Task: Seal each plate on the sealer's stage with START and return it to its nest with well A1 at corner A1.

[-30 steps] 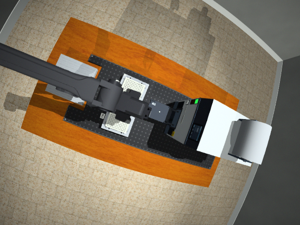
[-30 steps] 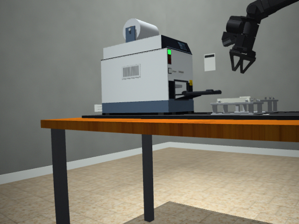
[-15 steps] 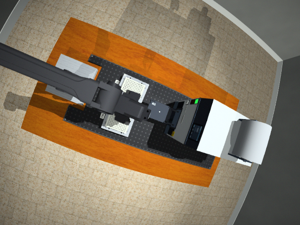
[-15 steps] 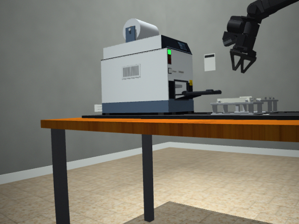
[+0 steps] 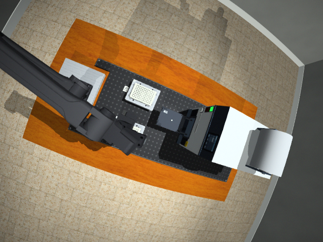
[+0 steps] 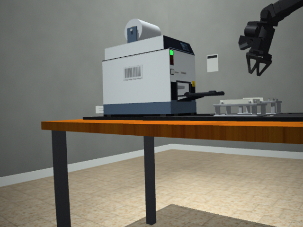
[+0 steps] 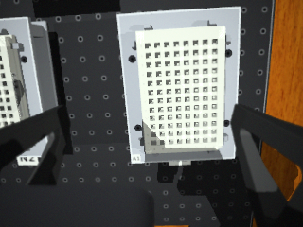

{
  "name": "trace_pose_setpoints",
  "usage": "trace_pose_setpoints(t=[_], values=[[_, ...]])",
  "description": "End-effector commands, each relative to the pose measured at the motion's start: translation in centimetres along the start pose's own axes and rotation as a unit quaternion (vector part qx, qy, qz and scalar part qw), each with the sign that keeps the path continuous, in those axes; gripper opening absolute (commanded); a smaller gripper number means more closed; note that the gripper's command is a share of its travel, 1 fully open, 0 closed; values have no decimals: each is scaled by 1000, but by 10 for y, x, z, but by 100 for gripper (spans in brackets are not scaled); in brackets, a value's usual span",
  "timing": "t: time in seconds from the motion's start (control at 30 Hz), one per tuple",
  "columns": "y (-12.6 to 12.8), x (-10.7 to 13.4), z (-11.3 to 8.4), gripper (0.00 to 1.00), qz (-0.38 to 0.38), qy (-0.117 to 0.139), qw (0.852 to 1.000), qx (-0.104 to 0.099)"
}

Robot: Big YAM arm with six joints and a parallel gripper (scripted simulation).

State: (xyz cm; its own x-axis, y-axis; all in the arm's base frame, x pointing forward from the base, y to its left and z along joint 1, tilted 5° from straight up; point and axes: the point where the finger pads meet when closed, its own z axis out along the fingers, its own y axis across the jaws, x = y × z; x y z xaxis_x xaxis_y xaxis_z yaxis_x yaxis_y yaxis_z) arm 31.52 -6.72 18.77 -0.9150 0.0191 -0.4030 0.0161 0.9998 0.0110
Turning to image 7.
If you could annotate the dark grey perforated base plate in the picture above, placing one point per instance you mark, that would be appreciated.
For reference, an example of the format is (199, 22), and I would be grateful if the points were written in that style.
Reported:
(85, 53)

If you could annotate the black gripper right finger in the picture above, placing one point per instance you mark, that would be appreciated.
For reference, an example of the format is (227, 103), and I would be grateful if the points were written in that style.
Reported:
(267, 200)

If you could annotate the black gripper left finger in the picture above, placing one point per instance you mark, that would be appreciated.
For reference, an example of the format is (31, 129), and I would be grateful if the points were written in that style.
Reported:
(18, 137)

